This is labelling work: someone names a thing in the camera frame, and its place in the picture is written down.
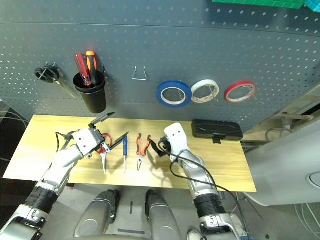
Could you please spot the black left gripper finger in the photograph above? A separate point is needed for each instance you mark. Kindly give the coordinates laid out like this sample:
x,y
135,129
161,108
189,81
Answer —
x,y
117,142
105,117

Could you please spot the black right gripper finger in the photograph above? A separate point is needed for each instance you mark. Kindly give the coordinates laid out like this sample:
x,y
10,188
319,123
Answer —
x,y
154,146

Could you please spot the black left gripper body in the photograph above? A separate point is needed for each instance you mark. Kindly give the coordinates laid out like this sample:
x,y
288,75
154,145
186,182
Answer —
x,y
98,138

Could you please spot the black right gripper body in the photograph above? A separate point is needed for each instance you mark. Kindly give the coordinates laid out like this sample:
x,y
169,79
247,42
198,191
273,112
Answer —
x,y
163,143

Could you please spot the small blue screwdriver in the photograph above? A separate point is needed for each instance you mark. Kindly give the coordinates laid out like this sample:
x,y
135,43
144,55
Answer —
x,y
125,147

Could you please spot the orange black needle-nose pliers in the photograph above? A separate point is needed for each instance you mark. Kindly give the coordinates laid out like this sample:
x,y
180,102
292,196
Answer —
x,y
140,150

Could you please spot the blue tape roll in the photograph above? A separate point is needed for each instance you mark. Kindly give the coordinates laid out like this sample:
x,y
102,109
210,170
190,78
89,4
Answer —
x,y
175,83

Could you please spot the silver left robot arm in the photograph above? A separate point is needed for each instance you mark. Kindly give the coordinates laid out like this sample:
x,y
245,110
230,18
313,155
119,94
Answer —
x,y
62,162

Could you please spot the dark grey metal pegboard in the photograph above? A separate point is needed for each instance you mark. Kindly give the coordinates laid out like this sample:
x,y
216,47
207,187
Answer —
x,y
175,37

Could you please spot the black plastic cup holder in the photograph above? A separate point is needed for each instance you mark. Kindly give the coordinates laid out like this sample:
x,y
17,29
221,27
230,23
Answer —
x,y
95,100

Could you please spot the metal peg hook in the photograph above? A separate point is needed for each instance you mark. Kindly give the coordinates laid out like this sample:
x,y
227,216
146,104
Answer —
x,y
255,96
215,97
179,93

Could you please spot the black plastic tool case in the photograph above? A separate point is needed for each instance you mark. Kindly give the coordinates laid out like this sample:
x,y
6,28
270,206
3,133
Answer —
x,y
217,130

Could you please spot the silver right robot leg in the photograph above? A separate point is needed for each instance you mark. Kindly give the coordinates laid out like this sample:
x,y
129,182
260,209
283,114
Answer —
x,y
162,217

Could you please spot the silver robot leg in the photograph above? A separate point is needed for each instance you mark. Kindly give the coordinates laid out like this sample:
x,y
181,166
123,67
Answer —
x,y
97,212
162,217

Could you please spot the silver left robot leg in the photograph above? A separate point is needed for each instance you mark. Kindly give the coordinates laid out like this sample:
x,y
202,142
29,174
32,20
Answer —
x,y
97,212

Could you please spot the white tape roll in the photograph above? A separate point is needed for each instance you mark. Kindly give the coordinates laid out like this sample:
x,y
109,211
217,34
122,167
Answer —
x,y
205,82

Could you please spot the black side table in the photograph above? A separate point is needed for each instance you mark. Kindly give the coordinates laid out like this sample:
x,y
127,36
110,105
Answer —
x,y
7,140

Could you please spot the red tape roll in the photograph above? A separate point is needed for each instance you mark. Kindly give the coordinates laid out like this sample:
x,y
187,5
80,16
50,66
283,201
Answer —
x,y
237,85

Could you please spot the white grey knit sneaker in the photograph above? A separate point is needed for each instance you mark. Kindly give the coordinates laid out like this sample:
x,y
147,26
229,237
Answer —
x,y
196,235

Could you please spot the large white plastic shell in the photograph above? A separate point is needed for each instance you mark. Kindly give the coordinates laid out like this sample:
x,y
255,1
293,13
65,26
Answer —
x,y
282,170

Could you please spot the green plastic bin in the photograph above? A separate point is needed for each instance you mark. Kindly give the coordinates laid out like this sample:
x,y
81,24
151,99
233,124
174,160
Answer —
x,y
250,2

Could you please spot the blue plastic bin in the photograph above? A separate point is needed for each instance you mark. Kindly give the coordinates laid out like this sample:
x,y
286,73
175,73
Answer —
x,y
313,5

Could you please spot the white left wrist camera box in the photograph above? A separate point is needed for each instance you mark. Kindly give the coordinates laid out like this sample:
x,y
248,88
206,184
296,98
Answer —
x,y
85,141

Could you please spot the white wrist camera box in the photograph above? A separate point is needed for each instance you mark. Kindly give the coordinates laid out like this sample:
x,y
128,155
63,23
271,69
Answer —
x,y
85,141
176,137

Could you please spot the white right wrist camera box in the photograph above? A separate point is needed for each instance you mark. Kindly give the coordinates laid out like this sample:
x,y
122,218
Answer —
x,y
176,137

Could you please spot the beige wooden frame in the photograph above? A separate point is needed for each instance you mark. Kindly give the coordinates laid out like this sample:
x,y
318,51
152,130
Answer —
x,y
300,105

